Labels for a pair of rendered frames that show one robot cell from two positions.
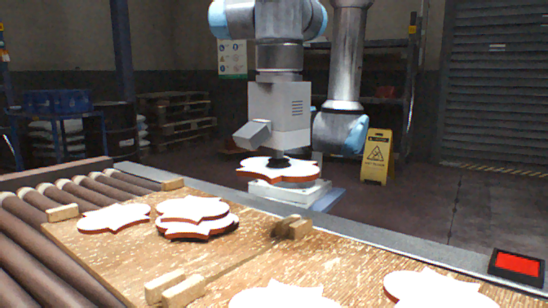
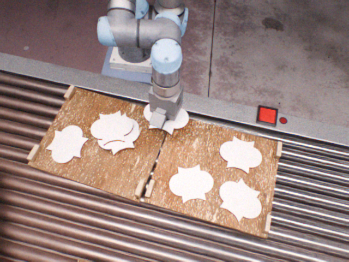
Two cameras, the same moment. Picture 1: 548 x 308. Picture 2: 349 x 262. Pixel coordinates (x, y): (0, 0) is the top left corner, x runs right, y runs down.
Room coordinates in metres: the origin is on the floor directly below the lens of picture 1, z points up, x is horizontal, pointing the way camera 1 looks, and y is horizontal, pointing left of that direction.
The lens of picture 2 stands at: (0.10, 0.20, 1.97)
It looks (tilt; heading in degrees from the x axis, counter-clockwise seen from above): 62 degrees down; 334
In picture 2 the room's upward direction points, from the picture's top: 3 degrees clockwise
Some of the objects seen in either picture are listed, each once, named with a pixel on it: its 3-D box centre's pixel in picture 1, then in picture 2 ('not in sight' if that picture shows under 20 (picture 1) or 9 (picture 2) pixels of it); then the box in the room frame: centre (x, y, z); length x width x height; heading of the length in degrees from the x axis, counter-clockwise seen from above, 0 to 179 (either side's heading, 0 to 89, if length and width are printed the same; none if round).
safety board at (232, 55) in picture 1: (231, 51); not in sight; (6.29, 0.73, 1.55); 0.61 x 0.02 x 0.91; 60
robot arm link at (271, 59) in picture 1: (277, 60); (165, 82); (0.59, -0.01, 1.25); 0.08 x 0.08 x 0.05
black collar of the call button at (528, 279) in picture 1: (516, 266); (266, 115); (0.53, -0.40, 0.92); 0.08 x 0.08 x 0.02; 53
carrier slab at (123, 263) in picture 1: (170, 229); (103, 140); (0.67, 0.21, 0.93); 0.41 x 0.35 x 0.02; 49
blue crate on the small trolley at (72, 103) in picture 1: (58, 101); not in sight; (3.43, 2.07, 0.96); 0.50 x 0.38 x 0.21; 75
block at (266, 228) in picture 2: not in sight; (267, 224); (0.17, -0.18, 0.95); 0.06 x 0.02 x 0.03; 141
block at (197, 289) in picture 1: (184, 292); (150, 189); (0.42, 0.12, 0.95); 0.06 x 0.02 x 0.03; 141
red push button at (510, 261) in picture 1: (515, 267); (266, 115); (0.53, -0.40, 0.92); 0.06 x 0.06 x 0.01; 53
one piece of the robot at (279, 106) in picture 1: (267, 110); (162, 103); (0.58, 0.01, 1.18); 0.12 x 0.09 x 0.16; 133
